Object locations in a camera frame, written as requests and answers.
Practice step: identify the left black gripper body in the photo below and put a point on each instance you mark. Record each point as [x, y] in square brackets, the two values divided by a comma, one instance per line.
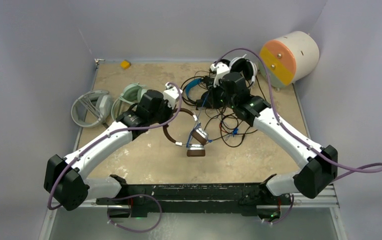
[165, 113]

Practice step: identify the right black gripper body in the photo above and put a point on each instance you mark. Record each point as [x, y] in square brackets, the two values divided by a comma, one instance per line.
[222, 100]

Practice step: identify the mint green headphones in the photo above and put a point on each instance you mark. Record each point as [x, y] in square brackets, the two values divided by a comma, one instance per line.
[131, 94]

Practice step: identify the brown headphones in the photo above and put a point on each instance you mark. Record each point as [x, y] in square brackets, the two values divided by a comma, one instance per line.
[189, 135]

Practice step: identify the white grey headphones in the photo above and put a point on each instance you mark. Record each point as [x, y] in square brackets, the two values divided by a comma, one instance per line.
[96, 102]

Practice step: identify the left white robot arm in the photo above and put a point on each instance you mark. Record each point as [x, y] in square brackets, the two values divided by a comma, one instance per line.
[66, 178]

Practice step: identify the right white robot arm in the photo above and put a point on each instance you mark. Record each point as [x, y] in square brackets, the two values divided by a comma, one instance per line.
[316, 163]

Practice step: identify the black blue headphones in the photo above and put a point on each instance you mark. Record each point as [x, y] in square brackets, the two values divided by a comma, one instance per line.
[195, 85]

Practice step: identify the white black headphones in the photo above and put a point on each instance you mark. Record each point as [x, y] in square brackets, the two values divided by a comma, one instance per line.
[246, 67]

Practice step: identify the small black on-ear headphones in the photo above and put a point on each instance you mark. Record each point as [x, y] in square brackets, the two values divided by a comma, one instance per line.
[224, 61]

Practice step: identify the small yellow block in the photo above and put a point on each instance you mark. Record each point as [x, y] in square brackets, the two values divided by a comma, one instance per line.
[125, 64]

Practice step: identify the round pastel drawer cabinet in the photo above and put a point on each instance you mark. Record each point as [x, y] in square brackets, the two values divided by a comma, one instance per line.
[289, 58]

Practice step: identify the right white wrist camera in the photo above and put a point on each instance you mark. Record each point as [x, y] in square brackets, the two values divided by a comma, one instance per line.
[219, 69]

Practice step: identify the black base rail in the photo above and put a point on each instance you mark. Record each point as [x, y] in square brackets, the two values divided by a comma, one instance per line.
[250, 199]

